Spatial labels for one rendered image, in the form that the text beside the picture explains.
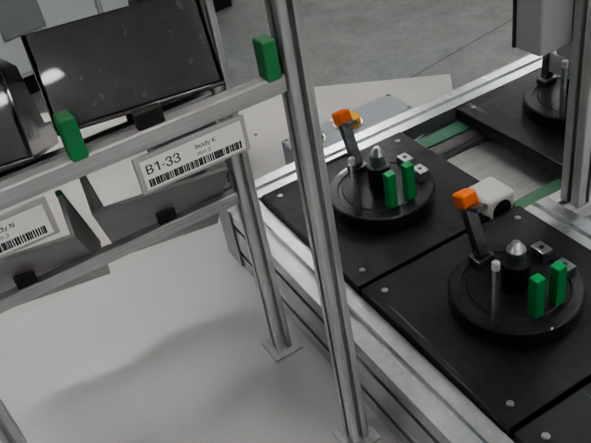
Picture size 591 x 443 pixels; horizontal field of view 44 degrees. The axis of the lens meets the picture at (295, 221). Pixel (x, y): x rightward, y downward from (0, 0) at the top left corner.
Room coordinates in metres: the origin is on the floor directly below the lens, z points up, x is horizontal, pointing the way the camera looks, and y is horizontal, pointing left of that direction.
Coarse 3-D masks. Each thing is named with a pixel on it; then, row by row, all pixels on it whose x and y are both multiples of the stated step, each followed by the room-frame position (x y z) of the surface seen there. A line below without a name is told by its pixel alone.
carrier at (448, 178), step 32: (352, 160) 0.73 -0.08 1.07; (384, 160) 0.78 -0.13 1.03; (416, 160) 0.86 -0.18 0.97; (288, 192) 0.84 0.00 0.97; (352, 192) 0.79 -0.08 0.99; (384, 192) 0.74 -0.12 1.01; (416, 192) 0.76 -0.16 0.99; (448, 192) 0.77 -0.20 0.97; (480, 192) 0.73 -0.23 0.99; (512, 192) 0.72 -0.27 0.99; (288, 224) 0.78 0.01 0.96; (352, 224) 0.74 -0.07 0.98; (384, 224) 0.72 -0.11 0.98; (416, 224) 0.72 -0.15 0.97; (448, 224) 0.71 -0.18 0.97; (352, 256) 0.68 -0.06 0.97; (384, 256) 0.67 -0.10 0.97; (416, 256) 0.66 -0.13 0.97
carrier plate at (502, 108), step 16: (528, 80) 1.02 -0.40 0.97; (496, 96) 0.99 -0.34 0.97; (512, 96) 0.98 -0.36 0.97; (464, 112) 0.96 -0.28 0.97; (480, 112) 0.95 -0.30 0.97; (496, 112) 0.95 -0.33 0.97; (512, 112) 0.94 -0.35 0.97; (480, 128) 0.93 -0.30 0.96; (496, 128) 0.90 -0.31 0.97; (512, 128) 0.89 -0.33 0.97; (528, 128) 0.88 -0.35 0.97; (544, 128) 0.88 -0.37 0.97; (512, 144) 0.87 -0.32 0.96; (528, 144) 0.85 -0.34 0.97; (544, 144) 0.84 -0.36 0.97; (560, 144) 0.83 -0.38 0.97; (544, 160) 0.81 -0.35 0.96; (560, 160) 0.79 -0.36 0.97; (560, 176) 0.78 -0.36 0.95
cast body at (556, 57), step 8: (560, 48) 0.92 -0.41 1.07; (568, 48) 0.91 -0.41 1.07; (552, 56) 0.93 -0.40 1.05; (560, 56) 0.92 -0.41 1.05; (568, 56) 0.91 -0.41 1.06; (552, 64) 0.93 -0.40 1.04; (560, 64) 0.92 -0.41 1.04; (568, 64) 0.90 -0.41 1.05; (552, 72) 0.93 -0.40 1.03; (560, 72) 0.92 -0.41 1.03; (568, 72) 0.90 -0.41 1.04
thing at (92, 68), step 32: (160, 0) 0.54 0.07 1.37; (192, 0) 0.54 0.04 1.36; (64, 32) 0.52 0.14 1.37; (96, 32) 0.52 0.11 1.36; (128, 32) 0.53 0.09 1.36; (160, 32) 0.53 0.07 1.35; (192, 32) 0.53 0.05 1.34; (32, 64) 0.51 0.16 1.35; (64, 64) 0.51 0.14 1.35; (96, 64) 0.51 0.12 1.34; (128, 64) 0.52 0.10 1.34; (160, 64) 0.52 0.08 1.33; (192, 64) 0.52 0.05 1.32; (64, 96) 0.50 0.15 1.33; (96, 96) 0.50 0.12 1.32; (128, 96) 0.50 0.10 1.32; (160, 96) 0.51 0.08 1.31
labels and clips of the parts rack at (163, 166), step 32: (64, 128) 0.43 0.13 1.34; (224, 128) 0.47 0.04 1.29; (160, 160) 0.45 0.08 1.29; (192, 160) 0.46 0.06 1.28; (224, 192) 0.66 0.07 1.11; (0, 224) 0.41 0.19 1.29; (32, 224) 0.41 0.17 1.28; (160, 224) 0.62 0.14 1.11; (192, 224) 0.63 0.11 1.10; (0, 256) 0.40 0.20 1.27; (96, 256) 0.59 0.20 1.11; (32, 288) 0.56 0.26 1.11
